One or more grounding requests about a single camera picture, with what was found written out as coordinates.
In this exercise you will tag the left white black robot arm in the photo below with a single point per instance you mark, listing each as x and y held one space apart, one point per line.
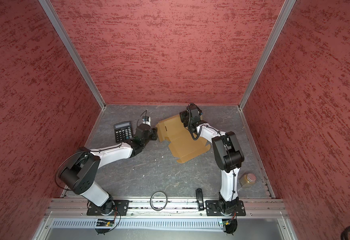
79 171

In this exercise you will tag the brown cardboard box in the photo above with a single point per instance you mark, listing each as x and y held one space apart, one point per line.
182 146

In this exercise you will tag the jar with pink lid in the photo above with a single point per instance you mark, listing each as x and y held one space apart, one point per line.
247 180

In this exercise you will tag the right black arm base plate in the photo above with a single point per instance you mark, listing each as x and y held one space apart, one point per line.
225 209

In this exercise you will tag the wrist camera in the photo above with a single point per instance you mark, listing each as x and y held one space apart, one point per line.
193 111
146 120

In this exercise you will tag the aluminium front rail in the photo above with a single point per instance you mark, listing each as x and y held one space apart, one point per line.
76 207

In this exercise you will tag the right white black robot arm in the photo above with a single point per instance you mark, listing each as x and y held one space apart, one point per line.
227 153

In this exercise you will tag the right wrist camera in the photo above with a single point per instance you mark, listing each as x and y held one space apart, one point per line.
193 111

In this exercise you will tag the white perforated cable duct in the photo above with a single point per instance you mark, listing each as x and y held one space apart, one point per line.
150 224

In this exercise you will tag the black desk calculator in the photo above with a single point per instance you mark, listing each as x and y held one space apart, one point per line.
123 131

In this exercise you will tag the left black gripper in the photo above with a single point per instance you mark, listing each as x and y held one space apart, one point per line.
154 133

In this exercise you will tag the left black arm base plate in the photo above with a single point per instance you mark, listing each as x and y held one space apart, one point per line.
110 208

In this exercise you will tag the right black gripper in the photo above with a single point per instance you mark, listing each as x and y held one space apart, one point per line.
182 115

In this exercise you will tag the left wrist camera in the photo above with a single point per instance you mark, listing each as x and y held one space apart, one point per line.
146 120

